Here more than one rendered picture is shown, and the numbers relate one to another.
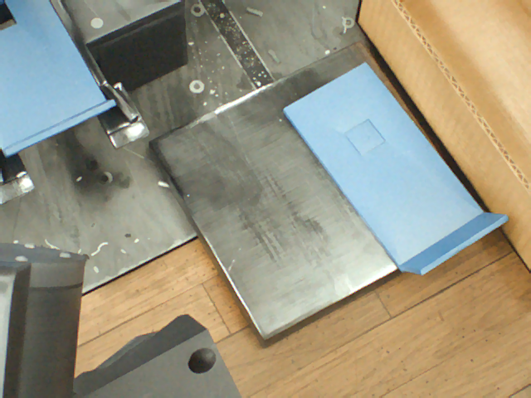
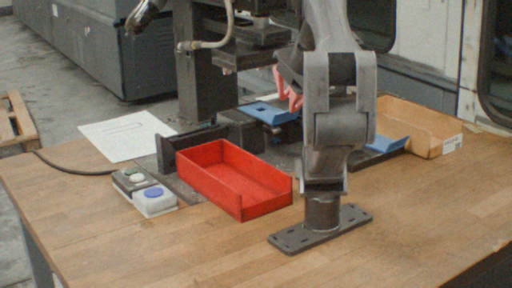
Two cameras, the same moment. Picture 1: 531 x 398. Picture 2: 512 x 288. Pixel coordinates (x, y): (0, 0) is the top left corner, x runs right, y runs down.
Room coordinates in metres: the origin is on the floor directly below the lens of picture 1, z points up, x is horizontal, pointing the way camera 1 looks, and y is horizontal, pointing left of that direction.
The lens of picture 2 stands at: (-0.96, 0.17, 1.46)
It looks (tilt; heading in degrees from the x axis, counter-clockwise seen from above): 23 degrees down; 1
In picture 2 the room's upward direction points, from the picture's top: 2 degrees counter-clockwise
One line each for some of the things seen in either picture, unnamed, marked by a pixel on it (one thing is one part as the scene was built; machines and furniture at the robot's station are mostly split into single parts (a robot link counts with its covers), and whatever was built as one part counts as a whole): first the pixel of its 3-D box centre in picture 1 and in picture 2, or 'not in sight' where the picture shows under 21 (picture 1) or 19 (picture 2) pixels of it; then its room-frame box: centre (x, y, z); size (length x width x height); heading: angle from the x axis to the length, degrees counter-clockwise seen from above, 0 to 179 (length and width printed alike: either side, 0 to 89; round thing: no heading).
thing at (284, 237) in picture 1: (314, 186); (354, 148); (0.31, -0.03, 0.91); 0.17 x 0.16 x 0.02; 125
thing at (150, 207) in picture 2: not in sight; (155, 206); (0.07, 0.39, 0.90); 0.07 x 0.07 x 0.06; 35
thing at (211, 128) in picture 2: not in sight; (198, 141); (0.28, 0.32, 0.95); 0.15 x 0.03 x 0.10; 125
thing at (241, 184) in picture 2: not in sight; (231, 177); (0.13, 0.25, 0.93); 0.25 x 0.12 x 0.06; 35
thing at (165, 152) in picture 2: not in sight; (172, 150); (0.24, 0.38, 0.95); 0.06 x 0.03 x 0.09; 125
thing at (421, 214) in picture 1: (392, 162); (374, 135); (0.32, -0.08, 0.93); 0.15 x 0.07 x 0.03; 39
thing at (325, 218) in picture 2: not in sight; (322, 211); (-0.03, 0.08, 0.94); 0.20 x 0.07 x 0.08; 125
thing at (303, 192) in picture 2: not in sight; (320, 175); (-0.03, 0.08, 1.00); 0.09 x 0.06 x 0.06; 90
